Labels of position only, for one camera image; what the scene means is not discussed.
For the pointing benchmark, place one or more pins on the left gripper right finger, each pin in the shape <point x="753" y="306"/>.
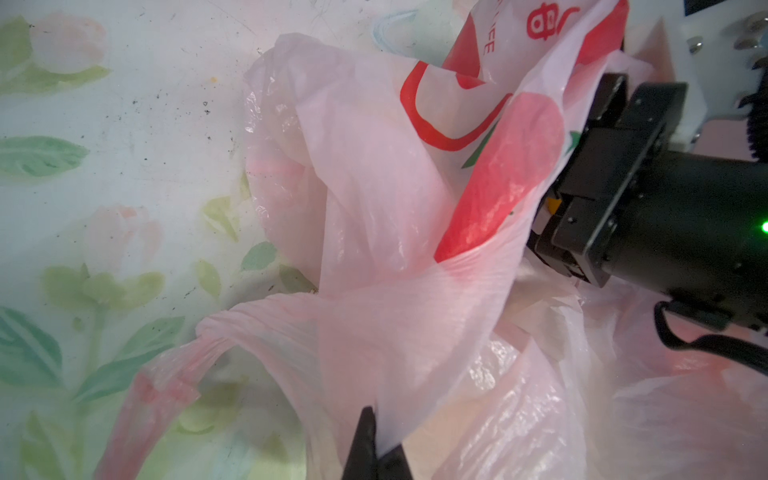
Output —
<point x="394" y="465"/>

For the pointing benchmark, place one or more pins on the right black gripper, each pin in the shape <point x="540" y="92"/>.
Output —
<point x="632" y="206"/>

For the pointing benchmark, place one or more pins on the pink plastic bag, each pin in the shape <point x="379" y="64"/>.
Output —
<point x="405" y="193"/>

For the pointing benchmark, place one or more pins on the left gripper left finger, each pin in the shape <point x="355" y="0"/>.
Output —
<point x="362" y="461"/>

